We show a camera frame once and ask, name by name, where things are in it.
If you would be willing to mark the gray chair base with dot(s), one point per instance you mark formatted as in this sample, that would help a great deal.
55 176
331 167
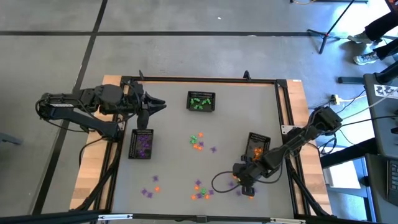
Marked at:
9 138

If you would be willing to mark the black desk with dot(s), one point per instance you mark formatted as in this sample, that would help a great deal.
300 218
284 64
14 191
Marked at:
382 140

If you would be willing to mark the person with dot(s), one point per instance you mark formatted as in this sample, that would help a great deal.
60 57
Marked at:
382 26

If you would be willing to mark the black aluminium rig frame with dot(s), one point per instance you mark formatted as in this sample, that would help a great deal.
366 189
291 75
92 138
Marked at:
202 79

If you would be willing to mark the black floor stand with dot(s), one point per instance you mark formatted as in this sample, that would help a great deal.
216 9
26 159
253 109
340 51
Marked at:
351 80

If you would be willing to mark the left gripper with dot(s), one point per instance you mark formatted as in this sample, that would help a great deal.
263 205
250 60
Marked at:
133 102

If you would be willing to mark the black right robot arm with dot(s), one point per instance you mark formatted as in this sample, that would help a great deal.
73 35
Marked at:
295 140

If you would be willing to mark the small gray camera box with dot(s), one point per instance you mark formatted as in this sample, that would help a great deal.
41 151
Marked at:
201 219

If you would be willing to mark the black desk beam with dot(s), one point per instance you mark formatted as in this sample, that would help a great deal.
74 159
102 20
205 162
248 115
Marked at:
348 153

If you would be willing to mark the silver frame bracket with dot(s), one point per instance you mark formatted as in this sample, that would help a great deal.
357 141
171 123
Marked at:
115 216
287 221

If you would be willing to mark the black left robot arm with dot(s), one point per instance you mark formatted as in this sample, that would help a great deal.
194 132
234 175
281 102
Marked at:
77 119

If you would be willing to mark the black keyboard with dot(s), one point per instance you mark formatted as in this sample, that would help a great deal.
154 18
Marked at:
393 183

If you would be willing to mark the black tripod stand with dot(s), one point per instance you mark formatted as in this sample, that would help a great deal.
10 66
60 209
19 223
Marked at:
325 36

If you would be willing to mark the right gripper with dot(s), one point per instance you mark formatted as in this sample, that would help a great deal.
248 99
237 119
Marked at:
250 174

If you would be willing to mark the white paper label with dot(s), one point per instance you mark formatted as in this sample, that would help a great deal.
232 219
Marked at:
377 88

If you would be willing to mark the gray table mat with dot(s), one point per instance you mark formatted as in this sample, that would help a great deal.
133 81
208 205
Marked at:
174 168

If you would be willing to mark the black plastic basket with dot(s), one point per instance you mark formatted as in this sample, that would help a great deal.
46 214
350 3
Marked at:
131 155
252 140
212 107

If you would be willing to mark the white panel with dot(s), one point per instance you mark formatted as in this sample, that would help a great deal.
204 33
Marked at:
342 177

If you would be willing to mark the person's shoe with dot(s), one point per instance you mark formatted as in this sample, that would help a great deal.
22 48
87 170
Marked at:
359 38
365 58

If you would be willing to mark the yellow power plug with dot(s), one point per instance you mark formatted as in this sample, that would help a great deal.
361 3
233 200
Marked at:
334 99

